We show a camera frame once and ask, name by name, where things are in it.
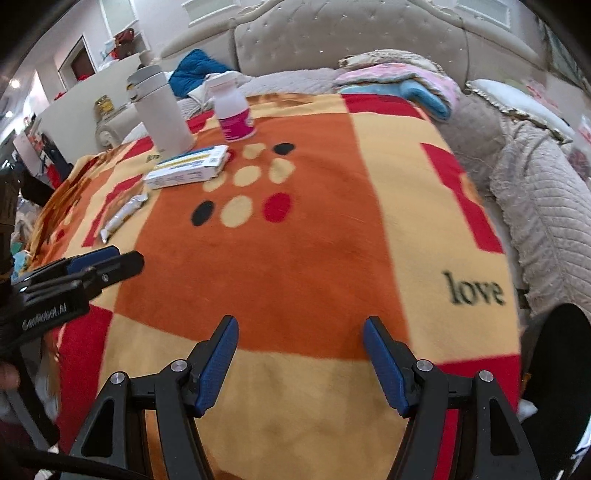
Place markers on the brown door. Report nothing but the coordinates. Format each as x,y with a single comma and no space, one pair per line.
83,60

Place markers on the white thermos bottle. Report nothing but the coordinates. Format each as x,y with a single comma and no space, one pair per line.
159,110

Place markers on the white pillow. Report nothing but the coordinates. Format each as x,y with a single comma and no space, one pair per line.
508,99

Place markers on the red bag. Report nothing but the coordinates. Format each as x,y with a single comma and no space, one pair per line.
123,39

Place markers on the small wrapped snack tube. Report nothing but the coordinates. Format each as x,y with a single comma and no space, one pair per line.
122,216

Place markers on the white pill bottle pink label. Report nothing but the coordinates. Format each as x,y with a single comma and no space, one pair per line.
233,110

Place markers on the folded pink and blue blankets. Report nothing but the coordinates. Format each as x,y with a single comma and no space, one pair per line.
406,76

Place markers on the white cardboard box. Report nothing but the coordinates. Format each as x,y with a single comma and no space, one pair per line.
180,176

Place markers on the orange printed blanket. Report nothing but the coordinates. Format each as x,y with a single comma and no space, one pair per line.
300,277

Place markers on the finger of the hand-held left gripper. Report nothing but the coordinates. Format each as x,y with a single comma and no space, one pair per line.
120,270
92,259

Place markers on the blue folded blanket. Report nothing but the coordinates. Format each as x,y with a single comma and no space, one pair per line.
411,97

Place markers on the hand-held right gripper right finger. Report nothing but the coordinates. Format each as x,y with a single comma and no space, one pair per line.
388,369

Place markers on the blue cloth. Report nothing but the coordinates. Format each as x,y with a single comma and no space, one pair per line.
196,69

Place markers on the person's left hand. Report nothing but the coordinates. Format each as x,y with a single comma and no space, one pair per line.
7,376

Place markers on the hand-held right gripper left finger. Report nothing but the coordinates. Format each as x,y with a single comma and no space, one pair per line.
217,364

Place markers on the beige tufted headboard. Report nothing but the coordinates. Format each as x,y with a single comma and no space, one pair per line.
346,41

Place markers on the beige sofa armrest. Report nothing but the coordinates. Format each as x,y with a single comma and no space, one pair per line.
111,127

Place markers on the white counter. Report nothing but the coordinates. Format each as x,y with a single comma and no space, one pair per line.
69,106

